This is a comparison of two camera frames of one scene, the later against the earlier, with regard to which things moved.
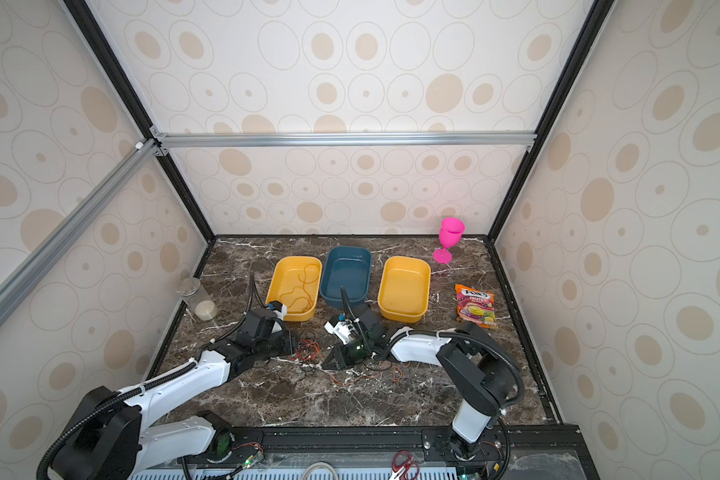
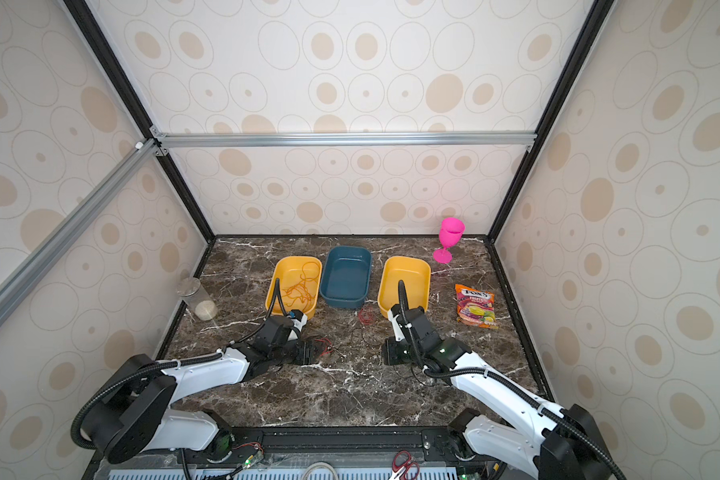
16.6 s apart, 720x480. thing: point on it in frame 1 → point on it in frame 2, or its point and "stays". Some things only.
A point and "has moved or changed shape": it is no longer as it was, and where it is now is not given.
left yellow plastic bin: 295,282 stays
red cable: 306,350 has moved or changed shape
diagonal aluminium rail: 1,302 stays
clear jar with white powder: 199,301 stays
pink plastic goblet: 450,234 stays
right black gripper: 341,362 → 389,352
